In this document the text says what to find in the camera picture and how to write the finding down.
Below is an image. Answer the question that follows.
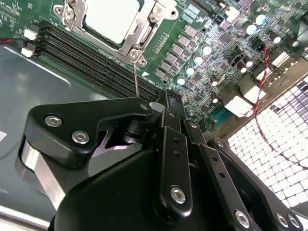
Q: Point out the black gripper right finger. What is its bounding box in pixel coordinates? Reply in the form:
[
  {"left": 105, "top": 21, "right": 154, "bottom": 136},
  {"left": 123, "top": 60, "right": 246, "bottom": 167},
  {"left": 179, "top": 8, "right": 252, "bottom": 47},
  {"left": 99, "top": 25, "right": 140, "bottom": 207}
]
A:
[{"left": 172, "top": 94, "right": 305, "bottom": 231}]

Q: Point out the wire locking lever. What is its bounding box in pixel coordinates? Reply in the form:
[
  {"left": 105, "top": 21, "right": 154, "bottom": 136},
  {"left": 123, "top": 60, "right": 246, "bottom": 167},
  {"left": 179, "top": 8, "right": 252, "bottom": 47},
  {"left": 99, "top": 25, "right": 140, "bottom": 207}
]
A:
[{"left": 132, "top": 56, "right": 140, "bottom": 99}]

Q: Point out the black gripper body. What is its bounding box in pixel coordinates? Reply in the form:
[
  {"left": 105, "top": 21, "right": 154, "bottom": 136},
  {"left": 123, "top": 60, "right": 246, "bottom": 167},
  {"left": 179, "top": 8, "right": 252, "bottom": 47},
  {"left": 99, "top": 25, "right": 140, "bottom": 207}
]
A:
[{"left": 48, "top": 117, "right": 235, "bottom": 231}]

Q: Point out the silver CPU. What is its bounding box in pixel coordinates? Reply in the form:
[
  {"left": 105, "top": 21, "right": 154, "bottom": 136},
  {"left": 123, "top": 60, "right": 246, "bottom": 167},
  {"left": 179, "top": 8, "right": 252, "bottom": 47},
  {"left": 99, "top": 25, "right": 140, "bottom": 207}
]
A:
[{"left": 83, "top": 0, "right": 146, "bottom": 45}]

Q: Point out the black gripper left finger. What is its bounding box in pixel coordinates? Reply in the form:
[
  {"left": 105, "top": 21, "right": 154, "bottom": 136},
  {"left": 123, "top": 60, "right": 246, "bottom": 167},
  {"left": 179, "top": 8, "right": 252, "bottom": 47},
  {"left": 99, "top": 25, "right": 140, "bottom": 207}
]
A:
[{"left": 14, "top": 92, "right": 193, "bottom": 220}]

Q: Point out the metal socket cover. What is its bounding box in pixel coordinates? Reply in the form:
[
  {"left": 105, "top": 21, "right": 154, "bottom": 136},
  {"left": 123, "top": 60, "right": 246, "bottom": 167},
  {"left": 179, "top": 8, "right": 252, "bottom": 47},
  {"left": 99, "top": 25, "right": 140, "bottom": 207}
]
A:
[{"left": 61, "top": 0, "right": 169, "bottom": 61}]

